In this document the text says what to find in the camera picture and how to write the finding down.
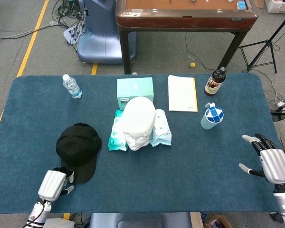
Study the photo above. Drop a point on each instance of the light blue plastic cup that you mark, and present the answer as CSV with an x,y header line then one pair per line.
x,y
207,123

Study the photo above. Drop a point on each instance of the white mannequin head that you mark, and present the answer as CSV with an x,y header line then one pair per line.
x,y
139,118

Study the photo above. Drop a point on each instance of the black baseball cap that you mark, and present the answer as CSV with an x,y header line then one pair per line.
x,y
77,147

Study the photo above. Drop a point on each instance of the grey blue robot chassis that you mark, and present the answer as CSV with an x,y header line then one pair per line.
x,y
140,221

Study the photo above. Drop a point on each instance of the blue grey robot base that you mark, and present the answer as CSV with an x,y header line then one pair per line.
x,y
99,35

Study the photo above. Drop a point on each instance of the light blue wet wipes pack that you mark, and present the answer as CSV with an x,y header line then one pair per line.
x,y
162,130

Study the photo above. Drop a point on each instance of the white storage bin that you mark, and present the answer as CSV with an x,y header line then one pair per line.
x,y
279,6

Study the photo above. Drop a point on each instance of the black tripod stand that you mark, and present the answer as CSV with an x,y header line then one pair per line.
x,y
267,44

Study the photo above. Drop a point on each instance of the dark blue table mat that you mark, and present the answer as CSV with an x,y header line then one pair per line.
x,y
180,171

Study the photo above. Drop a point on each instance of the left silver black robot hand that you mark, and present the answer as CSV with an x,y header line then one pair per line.
x,y
51,185

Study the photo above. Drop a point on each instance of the white box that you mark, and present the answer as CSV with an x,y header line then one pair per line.
x,y
59,223

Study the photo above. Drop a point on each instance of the teal cardboard box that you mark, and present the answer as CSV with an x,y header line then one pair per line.
x,y
134,86

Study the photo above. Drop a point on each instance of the brown wooden table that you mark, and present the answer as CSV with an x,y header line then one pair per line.
x,y
185,16

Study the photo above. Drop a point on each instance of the blue white snake puzzle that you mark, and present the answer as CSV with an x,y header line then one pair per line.
x,y
215,114

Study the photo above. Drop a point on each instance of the white booklet with yellow edge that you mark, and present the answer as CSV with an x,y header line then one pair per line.
x,y
181,93

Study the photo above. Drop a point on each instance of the small yellow ball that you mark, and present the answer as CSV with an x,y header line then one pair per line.
x,y
192,65

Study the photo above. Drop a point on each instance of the dark brown drink bottle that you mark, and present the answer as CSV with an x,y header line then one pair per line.
x,y
213,83

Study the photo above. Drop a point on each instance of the small blue box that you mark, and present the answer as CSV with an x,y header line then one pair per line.
x,y
241,5

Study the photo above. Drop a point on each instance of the brown cardboard box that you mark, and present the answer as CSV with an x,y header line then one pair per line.
x,y
216,222

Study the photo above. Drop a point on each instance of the clear plastic water bottle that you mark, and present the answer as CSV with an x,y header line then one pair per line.
x,y
73,88

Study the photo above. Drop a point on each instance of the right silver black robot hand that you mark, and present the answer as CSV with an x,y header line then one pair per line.
x,y
276,166

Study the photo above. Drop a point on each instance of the green wet wipes pack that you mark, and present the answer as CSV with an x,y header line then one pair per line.
x,y
115,139

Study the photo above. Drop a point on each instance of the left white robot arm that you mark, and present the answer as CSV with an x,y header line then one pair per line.
x,y
38,213

